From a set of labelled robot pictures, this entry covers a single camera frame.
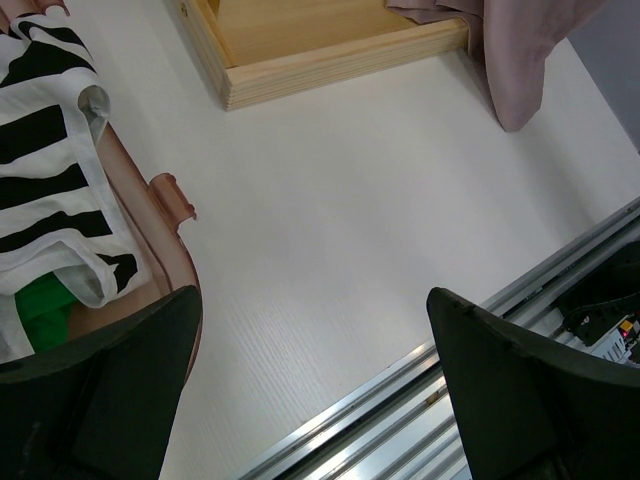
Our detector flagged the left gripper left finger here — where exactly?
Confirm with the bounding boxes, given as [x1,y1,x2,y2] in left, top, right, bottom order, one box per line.
[1,286,202,479]

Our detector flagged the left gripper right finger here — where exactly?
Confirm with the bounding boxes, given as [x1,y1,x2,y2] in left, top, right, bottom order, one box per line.
[426,288,639,479]

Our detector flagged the green tank top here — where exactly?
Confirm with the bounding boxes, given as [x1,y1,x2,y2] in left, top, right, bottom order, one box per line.
[15,273,77,353]

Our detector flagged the black white striped tank top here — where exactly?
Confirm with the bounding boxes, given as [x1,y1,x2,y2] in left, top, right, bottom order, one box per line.
[1,13,150,362]

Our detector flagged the mauve pink tank top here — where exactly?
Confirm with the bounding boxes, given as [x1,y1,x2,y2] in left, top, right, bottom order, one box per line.
[385,0,605,132]

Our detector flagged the pink translucent plastic basket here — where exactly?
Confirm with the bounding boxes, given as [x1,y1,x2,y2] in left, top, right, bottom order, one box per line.
[0,0,202,381]

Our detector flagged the wooden clothes rack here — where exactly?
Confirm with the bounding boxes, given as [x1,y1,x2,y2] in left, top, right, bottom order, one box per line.
[176,0,468,111]

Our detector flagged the aluminium mounting rail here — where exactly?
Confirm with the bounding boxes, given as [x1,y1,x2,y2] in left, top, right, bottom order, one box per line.
[243,202,639,479]

